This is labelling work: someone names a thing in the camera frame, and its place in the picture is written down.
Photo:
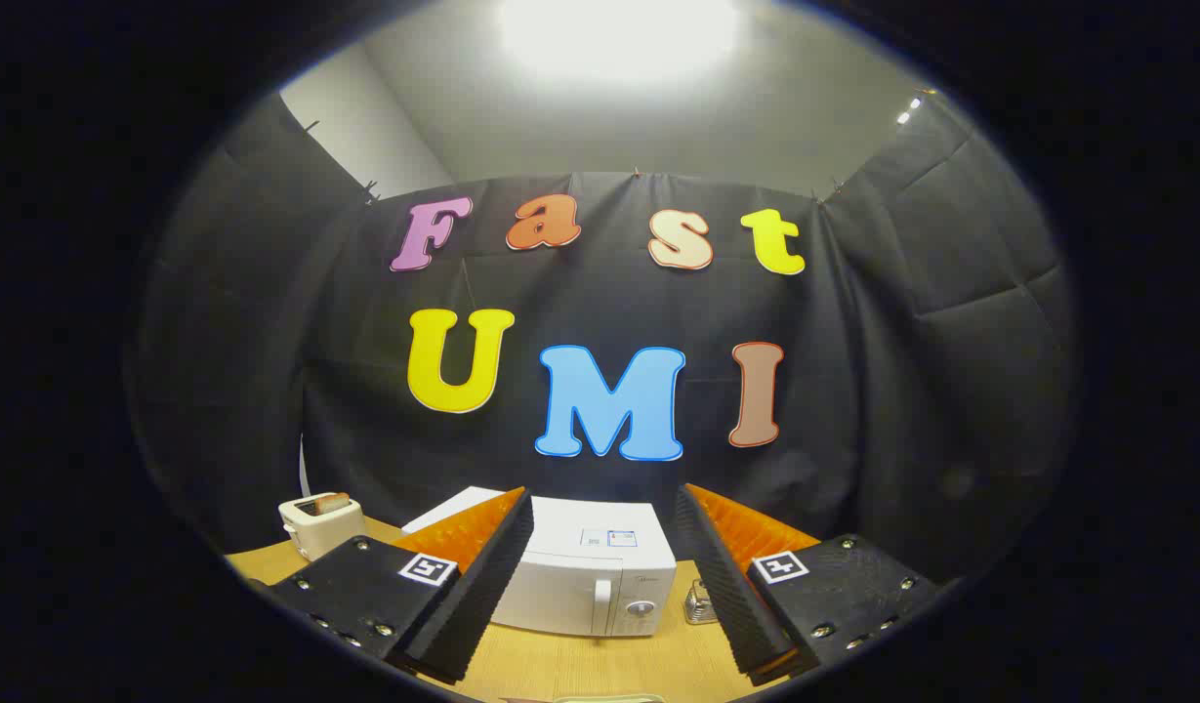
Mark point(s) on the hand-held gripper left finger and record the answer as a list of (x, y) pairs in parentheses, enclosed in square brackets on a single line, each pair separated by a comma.
[(482, 596)]

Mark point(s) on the white toaster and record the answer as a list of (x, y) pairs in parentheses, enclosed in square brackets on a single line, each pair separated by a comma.
[(321, 532)]

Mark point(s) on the white speckled plate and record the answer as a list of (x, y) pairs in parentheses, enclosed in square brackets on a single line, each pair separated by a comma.
[(609, 698)]

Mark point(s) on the white microwave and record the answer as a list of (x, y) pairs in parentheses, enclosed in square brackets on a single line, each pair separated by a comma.
[(580, 576)]

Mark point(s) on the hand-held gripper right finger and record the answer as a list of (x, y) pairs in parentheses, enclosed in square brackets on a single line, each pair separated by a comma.
[(722, 596)]

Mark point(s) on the toast slice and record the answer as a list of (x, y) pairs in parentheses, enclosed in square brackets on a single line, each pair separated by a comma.
[(330, 503)]

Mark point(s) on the bright ceiling light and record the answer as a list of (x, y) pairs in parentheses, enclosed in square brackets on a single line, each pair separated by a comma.
[(619, 34)]

